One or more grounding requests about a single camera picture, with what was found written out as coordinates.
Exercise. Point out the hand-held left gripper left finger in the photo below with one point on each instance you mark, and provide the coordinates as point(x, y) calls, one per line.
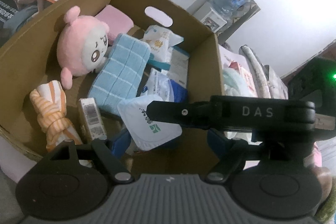
point(122, 142)

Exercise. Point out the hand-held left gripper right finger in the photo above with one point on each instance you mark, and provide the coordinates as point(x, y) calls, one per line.
point(216, 144)

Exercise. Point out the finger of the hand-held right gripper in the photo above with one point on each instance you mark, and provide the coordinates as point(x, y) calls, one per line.
point(181, 112)

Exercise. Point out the white face mask pouch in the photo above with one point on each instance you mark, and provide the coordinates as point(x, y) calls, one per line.
point(155, 137)

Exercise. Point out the blue wipes packet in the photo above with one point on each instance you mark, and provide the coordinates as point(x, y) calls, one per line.
point(160, 85)

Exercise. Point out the small beige carton box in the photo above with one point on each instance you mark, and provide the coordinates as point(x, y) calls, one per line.
point(92, 119)

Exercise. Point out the white teal carton box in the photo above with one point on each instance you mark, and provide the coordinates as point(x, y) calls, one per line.
point(179, 64)

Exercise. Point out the blue checked towel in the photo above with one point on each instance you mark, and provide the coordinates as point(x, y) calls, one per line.
point(118, 71)

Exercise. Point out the white tissue packet yellow print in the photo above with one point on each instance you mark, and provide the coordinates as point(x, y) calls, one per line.
point(157, 43)

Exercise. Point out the orange striped knotted cloth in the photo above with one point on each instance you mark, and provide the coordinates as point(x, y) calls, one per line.
point(52, 113)

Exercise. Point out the pink plush toy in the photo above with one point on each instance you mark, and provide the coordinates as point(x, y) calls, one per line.
point(78, 48)

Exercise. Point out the pink sponge cloth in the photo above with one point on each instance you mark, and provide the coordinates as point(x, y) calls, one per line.
point(115, 18)

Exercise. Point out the brown cardboard box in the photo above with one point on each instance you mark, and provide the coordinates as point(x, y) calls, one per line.
point(34, 56)

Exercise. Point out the person's right hand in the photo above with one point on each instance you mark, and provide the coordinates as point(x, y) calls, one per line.
point(326, 182)

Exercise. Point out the white plastic bag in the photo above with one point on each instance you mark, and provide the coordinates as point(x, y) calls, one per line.
point(233, 82)

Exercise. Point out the white water dispenser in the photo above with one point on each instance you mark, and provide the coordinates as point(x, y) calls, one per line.
point(212, 18)

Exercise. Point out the dark printed carton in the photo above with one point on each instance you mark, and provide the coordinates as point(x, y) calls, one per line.
point(23, 1)

